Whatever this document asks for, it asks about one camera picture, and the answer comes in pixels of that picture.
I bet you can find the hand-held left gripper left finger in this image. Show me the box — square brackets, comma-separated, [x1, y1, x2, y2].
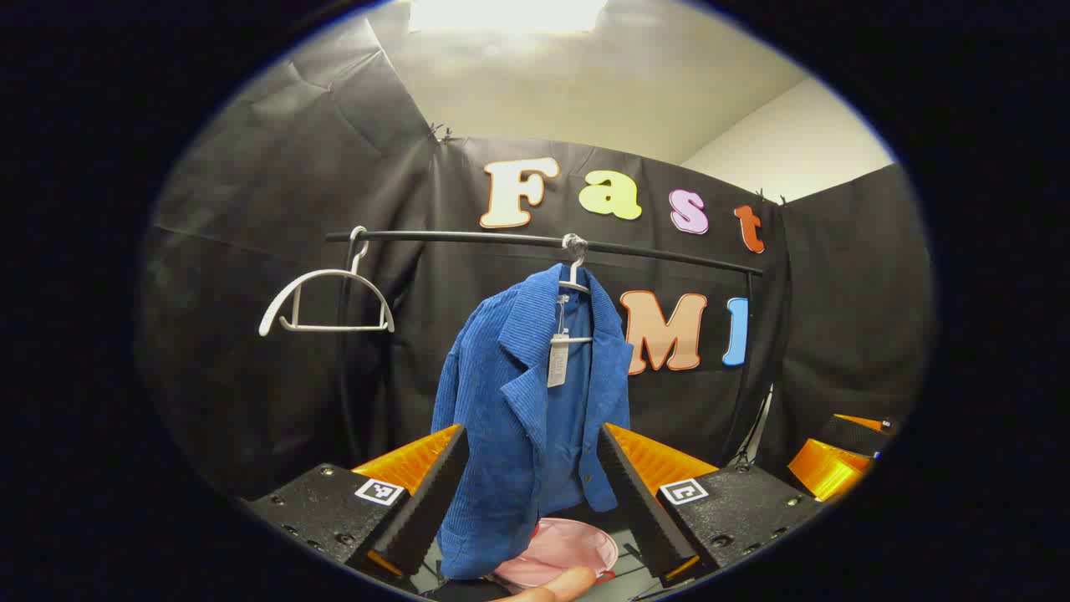
[242, 424, 471, 579]

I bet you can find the black cable bundle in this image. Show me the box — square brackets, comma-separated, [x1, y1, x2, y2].
[727, 385, 774, 469]

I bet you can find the white plastic hanger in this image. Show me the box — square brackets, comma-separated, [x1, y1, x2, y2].
[258, 226, 395, 338]

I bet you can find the pink laundry hamper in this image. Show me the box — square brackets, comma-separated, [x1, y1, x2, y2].
[493, 517, 619, 589]

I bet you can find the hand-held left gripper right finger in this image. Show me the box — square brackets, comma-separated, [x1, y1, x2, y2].
[597, 422, 824, 588]

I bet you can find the white hanger with hook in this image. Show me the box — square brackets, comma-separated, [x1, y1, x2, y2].
[555, 234, 594, 344]

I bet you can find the blue corduroy jacket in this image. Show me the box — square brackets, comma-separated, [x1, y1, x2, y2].
[431, 263, 634, 582]

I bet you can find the black clothes rack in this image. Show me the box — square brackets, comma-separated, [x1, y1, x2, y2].
[324, 229, 766, 469]

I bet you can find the ceiling light panel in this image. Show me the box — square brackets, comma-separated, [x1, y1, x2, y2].
[408, 0, 609, 34]

